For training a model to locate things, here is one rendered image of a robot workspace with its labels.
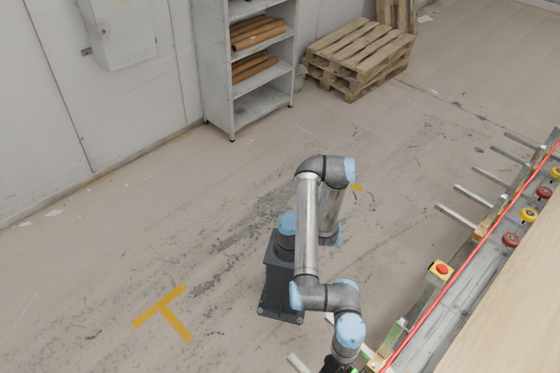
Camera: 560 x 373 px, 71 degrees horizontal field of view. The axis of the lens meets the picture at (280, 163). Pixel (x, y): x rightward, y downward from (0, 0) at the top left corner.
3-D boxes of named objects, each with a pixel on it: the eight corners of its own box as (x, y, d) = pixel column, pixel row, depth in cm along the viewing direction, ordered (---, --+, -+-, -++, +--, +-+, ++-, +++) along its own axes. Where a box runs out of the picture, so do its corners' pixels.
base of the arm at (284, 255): (269, 258, 226) (269, 248, 219) (277, 232, 239) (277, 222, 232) (302, 266, 223) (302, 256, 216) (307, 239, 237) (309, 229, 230)
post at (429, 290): (400, 327, 189) (428, 278, 158) (406, 320, 191) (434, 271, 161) (408, 334, 187) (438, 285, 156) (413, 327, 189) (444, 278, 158)
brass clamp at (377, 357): (362, 367, 164) (365, 363, 160) (381, 345, 171) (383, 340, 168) (375, 379, 161) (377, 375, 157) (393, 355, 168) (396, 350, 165)
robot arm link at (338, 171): (307, 225, 229) (322, 146, 169) (337, 226, 229) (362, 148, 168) (306, 249, 220) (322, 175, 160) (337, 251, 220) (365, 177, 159)
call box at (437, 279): (423, 279, 159) (429, 268, 153) (432, 268, 162) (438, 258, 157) (439, 290, 155) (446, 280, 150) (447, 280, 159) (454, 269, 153)
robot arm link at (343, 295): (327, 275, 132) (328, 310, 123) (361, 277, 132) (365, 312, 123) (323, 289, 139) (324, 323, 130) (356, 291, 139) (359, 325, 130)
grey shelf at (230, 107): (203, 122, 412) (185, -36, 306) (264, 91, 462) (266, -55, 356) (232, 142, 391) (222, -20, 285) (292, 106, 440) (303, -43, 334)
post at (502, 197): (466, 248, 234) (500, 194, 201) (468, 245, 236) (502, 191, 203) (472, 252, 232) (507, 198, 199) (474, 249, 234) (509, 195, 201)
